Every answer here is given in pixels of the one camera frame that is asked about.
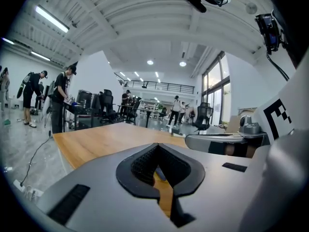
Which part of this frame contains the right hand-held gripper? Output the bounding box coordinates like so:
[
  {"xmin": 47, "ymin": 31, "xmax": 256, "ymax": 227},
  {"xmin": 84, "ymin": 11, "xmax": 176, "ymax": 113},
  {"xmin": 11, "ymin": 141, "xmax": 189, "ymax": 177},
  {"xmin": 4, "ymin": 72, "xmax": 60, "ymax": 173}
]
[{"xmin": 185, "ymin": 50, "xmax": 309, "ymax": 232}]

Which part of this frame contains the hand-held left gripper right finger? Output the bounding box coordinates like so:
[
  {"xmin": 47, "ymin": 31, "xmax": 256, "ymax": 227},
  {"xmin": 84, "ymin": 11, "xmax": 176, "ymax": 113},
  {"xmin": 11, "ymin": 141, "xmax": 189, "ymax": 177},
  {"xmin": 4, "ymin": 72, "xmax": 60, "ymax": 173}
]
[{"xmin": 157, "ymin": 143, "xmax": 206, "ymax": 228}]

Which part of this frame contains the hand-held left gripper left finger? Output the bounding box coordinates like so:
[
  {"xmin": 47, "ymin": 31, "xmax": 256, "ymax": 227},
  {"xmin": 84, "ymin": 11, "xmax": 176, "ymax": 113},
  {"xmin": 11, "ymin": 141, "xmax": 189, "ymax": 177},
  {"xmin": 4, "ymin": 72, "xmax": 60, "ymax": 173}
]
[{"xmin": 115, "ymin": 143, "xmax": 161, "ymax": 200}]

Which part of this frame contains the blue-grey cloth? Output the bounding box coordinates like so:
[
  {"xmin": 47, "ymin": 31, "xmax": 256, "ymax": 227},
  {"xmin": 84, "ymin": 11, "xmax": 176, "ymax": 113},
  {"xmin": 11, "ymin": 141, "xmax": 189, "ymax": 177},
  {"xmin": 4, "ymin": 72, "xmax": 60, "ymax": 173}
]
[{"xmin": 155, "ymin": 167, "xmax": 168, "ymax": 182}]

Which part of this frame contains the brown cardboard box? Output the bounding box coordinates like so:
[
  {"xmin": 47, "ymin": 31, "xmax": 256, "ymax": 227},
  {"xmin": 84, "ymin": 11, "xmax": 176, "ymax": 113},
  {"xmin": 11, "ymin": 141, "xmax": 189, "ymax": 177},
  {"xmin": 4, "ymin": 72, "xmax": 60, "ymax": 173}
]
[{"xmin": 227, "ymin": 107, "xmax": 258, "ymax": 133}]

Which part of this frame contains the black office chair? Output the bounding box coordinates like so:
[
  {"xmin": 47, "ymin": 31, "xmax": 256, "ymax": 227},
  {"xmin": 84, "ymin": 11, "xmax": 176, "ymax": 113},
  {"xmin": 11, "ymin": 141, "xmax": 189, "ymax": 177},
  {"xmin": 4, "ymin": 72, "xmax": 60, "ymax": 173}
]
[
  {"xmin": 191, "ymin": 102, "xmax": 214, "ymax": 131},
  {"xmin": 99, "ymin": 88, "xmax": 118, "ymax": 124},
  {"xmin": 125, "ymin": 97, "xmax": 142, "ymax": 125}
]

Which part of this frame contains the black work table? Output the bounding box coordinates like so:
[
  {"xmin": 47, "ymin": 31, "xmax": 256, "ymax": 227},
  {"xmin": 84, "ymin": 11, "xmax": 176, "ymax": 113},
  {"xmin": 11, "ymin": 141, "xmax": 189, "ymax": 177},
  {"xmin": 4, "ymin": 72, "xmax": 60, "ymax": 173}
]
[{"xmin": 63, "ymin": 102, "xmax": 122, "ymax": 131}]

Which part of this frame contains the black mezzanine railing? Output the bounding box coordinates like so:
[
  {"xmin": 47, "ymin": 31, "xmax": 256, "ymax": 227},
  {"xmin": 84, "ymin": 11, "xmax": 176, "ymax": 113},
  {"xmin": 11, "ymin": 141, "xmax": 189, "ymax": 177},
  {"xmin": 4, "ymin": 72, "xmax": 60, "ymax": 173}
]
[{"xmin": 114, "ymin": 72, "xmax": 196, "ymax": 95}]

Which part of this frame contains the white power strip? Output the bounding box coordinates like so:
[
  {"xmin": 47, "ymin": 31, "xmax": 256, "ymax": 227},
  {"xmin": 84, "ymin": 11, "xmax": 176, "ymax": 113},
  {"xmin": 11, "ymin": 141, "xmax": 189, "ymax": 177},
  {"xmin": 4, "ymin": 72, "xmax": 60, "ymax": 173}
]
[{"xmin": 13, "ymin": 179, "xmax": 44, "ymax": 203}]

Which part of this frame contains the black chest-mounted device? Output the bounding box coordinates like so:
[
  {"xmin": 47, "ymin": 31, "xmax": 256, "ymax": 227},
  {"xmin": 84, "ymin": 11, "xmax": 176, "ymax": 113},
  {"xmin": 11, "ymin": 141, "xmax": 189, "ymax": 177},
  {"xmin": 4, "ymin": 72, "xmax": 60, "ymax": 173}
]
[{"xmin": 254, "ymin": 13, "xmax": 287, "ymax": 56}]

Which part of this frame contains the round ceiling detector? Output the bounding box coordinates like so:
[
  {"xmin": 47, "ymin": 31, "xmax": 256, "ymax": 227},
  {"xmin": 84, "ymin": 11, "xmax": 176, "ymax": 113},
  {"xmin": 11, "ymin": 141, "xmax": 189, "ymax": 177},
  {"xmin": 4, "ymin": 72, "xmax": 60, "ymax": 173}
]
[{"xmin": 245, "ymin": 2, "xmax": 258, "ymax": 15}]

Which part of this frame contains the person's dark torso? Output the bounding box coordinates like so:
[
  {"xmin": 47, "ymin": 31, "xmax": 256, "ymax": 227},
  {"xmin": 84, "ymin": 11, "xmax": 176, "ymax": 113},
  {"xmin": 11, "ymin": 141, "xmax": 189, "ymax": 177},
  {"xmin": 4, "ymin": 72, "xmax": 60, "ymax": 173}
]
[{"xmin": 257, "ymin": 0, "xmax": 309, "ymax": 69}]

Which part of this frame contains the grey dome camera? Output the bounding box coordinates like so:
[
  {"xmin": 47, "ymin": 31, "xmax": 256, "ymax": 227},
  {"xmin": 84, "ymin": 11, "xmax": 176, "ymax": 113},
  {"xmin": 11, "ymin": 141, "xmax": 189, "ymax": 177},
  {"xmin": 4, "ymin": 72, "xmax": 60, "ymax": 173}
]
[{"xmin": 239, "ymin": 115, "xmax": 262, "ymax": 135}]

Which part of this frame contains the large glass window wall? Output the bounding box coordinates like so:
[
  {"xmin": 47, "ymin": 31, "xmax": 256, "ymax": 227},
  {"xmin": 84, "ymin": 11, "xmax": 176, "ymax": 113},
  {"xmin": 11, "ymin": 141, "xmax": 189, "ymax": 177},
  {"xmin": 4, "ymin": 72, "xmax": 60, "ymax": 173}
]
[{"xmin": 201, "ymin": 53, "xmax": 231, "ymax": 126}]

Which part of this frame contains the black device cable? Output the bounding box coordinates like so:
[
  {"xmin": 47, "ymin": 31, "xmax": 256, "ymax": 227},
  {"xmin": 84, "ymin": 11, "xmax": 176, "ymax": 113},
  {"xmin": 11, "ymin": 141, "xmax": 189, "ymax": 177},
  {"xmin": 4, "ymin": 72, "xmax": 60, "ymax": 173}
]
[{"xmin": 266, "ymin": 51, "xmax": 290, "ymax": 82}]

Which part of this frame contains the black floor cable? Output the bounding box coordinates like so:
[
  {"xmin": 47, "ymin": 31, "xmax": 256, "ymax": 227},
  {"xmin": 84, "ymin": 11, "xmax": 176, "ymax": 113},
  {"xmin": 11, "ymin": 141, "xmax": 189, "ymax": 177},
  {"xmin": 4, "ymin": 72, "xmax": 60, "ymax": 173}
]
[{"xmin": 20, "ymin": 129, "xmax": 54, "ymax": 187}]

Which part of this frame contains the black head-worn camera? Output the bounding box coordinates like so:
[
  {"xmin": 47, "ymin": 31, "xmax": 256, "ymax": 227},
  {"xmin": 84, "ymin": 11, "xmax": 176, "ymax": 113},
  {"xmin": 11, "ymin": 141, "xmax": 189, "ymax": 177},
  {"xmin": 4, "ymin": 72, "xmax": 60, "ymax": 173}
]
[{"xmin": 183, "ymin": 0, "xmax": 208, "ymax": 14}]

